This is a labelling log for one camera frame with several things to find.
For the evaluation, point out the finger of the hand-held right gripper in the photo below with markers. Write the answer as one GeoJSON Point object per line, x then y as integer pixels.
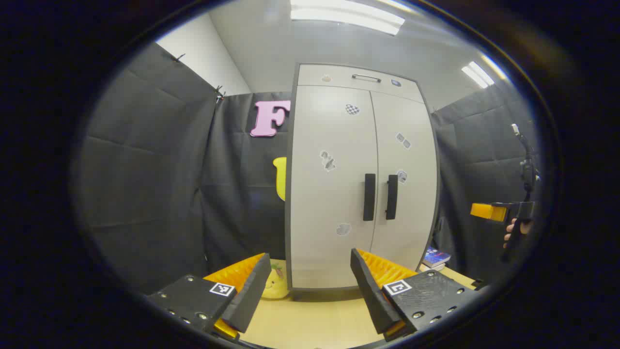
{"type": "Point", "coordinates": [487, 212]}

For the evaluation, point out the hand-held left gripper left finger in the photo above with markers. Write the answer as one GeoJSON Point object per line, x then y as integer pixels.
{"type": "Point", "coordinates": [252, 295]}

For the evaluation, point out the white double-door shoe cabinet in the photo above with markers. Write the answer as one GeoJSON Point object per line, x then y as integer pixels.
{"type": "Point", "coordinates": [287, 194]}

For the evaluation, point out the white book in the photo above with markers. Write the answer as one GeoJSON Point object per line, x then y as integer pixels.
{"type": "Point", "coordinates": [428, 267]}

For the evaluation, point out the ceiling light panel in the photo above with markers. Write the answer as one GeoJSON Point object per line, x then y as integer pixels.
{"type": "Point", "coordinates": [477, 75]}
{"type": "Point", "coordinates": [346, 17]}

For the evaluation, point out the white cabinet drawer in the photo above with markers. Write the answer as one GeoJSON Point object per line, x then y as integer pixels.
{"type": "Point", "coordinates": [339, 77]}

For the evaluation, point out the yellow plush toy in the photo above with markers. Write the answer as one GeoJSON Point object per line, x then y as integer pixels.
{"type": "Point", "coordinates": [275, 283]}

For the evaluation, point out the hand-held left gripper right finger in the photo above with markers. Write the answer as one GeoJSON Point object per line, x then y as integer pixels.
{"type": "Point", "coordinates": [373, 291]}

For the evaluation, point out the blue book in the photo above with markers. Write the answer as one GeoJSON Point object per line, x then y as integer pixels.
{"type": "Point", "coordinates": [436, 257]}

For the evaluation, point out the black cloth clip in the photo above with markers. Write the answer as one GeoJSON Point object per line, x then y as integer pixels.
{"type": "Point", "coordinates": [220, 93]}
{"type": "Point", "coordinates": [178, 57]}

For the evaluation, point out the white cabinet door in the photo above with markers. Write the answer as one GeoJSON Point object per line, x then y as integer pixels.
{"type": "Point", "coordinates": [329, 203]}
{"type": "Point", "coordinates": [411, 213]}

